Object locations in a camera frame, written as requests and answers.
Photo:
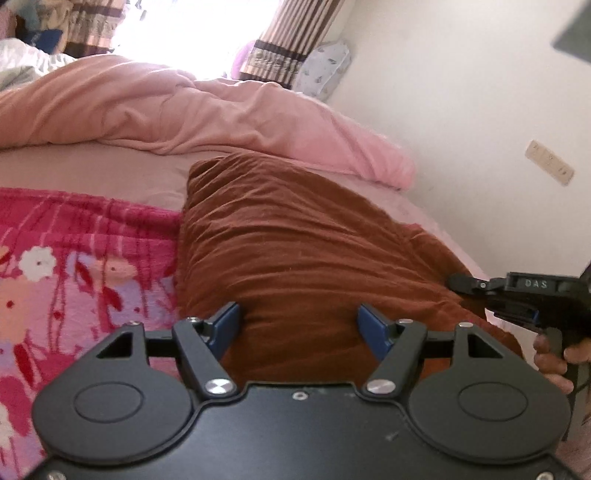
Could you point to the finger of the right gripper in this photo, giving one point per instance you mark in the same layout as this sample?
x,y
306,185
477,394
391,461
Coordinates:
x,y
469,286

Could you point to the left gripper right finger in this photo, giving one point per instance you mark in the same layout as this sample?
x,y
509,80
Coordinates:
x,y
401,347

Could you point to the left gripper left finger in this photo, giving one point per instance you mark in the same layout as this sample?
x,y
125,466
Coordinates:
x,y
197,347

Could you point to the blue beige clothes pile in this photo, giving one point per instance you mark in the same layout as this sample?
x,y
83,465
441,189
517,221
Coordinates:
x,y
42,24

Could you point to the person right hand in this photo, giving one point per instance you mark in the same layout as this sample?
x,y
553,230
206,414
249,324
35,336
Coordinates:
x,y
554,367

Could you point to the pink floral dotted blanket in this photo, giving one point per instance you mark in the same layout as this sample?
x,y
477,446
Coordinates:
x,y
74,268

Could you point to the pink bed sheet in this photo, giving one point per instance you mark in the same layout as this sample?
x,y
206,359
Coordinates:
x,y
160,181

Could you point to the white patterned pillow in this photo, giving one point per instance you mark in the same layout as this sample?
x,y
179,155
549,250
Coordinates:
x,y
322,71

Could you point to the pink duvet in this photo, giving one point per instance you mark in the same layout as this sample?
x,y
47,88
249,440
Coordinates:
x,y
145,107

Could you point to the right striped curtain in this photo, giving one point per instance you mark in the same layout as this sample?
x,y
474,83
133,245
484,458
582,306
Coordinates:
x,y
299,27

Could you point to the striped curtain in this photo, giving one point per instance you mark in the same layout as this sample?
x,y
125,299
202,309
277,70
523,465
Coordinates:
x,y
92,24
299,27

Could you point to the white floral quilt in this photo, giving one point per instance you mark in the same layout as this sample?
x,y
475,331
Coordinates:
x,y
22,64

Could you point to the left striped curtain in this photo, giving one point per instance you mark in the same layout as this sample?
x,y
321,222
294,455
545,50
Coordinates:
x,y
92,24

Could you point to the beige wall socket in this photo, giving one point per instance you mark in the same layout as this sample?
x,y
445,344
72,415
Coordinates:
x,y
549,162

